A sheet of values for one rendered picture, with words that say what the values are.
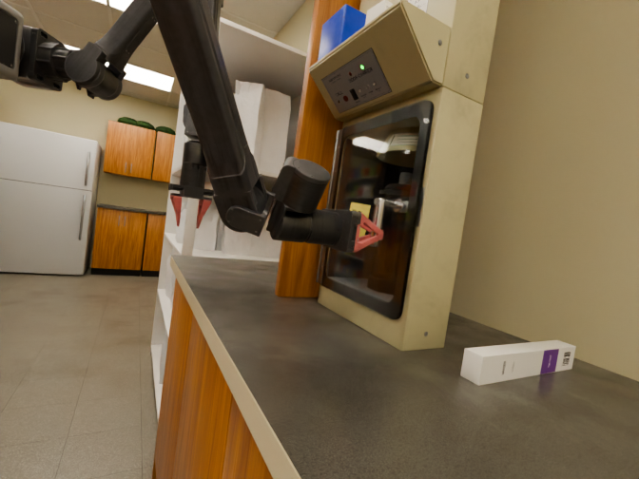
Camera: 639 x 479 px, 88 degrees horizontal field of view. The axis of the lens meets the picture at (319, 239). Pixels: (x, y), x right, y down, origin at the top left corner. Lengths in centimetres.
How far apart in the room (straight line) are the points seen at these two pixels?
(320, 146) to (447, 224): 42
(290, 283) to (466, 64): 62
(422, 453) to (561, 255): 67
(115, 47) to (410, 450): 100
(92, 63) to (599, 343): 128
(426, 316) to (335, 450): 36
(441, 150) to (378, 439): 47
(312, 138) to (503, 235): 57
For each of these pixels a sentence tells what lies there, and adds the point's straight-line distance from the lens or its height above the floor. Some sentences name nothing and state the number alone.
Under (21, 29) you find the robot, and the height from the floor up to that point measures 149.
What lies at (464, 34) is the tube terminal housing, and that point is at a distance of 73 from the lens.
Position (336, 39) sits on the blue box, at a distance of 82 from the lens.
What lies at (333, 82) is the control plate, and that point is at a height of 146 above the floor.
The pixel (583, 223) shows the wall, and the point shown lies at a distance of 95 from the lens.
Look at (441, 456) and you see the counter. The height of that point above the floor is 94.
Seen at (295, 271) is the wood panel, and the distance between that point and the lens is 90.
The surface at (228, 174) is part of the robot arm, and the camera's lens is 48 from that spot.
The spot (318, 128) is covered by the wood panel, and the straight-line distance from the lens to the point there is 92.
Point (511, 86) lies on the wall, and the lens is 115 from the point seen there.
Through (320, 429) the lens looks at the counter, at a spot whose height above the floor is 94.
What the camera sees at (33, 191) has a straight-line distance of 542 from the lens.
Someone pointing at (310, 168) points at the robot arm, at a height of 122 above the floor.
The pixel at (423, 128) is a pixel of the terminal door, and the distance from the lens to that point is 64.
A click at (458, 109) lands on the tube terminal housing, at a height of 138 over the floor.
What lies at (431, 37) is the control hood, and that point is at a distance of 67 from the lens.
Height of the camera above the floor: 115
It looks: 3 degrees down
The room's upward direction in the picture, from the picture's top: 8 degrees clockwise
